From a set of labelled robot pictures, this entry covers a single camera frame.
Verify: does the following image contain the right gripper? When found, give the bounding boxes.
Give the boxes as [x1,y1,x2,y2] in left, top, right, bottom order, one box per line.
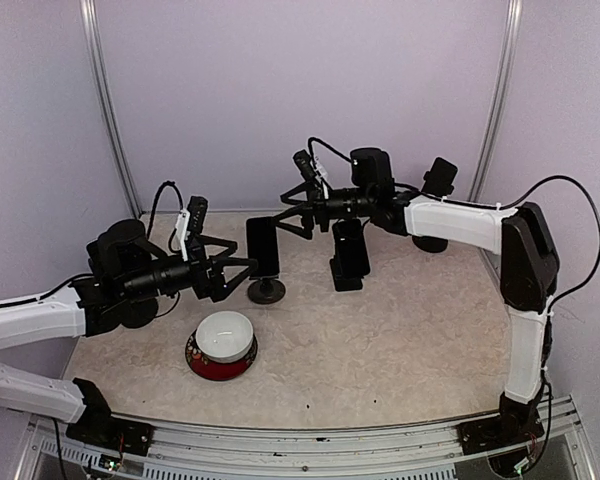
[271,180,373,239]

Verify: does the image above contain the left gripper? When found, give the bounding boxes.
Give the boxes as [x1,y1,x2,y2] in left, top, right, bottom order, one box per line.
[122,235,257,303]

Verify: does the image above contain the round-base plate phone stand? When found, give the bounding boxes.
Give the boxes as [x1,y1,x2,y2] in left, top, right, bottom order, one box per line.
[247,278,286,305]

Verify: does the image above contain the blue-edged black smartphone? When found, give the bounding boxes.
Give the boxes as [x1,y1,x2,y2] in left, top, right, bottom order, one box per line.
[332,219,371,279]

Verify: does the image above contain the black folding phone stand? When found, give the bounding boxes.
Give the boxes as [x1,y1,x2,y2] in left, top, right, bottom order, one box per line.
[329,239,370,292]

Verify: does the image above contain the black pole phone stand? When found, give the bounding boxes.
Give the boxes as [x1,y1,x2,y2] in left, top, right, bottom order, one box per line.
[411,172,456,254]
[121,299,159,329]

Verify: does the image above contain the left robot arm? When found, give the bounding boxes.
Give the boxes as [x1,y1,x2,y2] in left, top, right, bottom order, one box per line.
[0,220,257,445]

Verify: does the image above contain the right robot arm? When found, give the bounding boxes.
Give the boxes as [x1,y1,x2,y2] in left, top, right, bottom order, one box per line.
[274,147,559,444]

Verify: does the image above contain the white ceramic bowl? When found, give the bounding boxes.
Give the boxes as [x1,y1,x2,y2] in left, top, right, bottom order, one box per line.
[194,311,254,364]

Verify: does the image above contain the red floral plate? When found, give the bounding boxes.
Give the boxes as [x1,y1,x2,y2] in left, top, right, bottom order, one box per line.
[185,331,258,382]

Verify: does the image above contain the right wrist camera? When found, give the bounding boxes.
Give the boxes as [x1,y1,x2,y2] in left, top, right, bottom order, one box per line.
[293,150,322,185]

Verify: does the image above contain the left camera cable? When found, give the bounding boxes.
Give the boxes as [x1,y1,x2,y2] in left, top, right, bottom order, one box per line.
[147,180,186,236]

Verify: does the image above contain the camera cable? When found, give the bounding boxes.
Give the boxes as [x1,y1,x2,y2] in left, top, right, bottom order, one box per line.
[509,173,600,306]
[147,180,186,236]

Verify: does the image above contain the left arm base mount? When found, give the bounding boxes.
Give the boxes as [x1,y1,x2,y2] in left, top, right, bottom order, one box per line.
[65,378,154,457]

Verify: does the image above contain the right aluminium frame post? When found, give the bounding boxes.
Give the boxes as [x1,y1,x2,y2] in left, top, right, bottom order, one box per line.
[468,0,523,202]

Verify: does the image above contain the aluminium frame post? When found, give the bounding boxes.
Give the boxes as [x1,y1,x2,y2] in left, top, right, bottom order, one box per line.
[79,0,143,218]
[468,0,523,202]

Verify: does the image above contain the right camera cable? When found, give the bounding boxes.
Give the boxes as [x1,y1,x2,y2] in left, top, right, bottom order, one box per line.
[509,173,600,306]

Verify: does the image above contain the left aluminium frame post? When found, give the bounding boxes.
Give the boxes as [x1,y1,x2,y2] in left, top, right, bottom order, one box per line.
[79,0,143,218]

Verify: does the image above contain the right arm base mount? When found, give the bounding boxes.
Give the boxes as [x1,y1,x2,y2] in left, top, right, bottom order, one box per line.
[457,392,545,455]

